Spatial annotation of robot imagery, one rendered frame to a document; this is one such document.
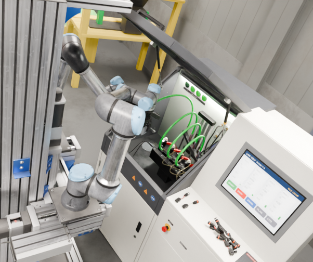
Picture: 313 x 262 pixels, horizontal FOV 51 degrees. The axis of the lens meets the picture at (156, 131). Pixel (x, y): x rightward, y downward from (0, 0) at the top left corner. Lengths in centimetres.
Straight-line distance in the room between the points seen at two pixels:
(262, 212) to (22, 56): 146
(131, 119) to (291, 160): 92
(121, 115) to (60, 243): 74
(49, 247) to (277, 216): 120
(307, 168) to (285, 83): 201
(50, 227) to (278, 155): 126
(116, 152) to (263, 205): 92
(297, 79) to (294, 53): 26
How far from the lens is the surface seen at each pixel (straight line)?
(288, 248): 201
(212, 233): 203
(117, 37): 453
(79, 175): 164
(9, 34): 132
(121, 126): 143
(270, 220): 200
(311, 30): 366
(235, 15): 430
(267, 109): 234
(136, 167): 224
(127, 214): 250
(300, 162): 189
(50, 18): 133
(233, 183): 205
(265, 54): 383
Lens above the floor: 244
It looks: 35 degrees down
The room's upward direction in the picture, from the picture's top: 20 degrees clockwise
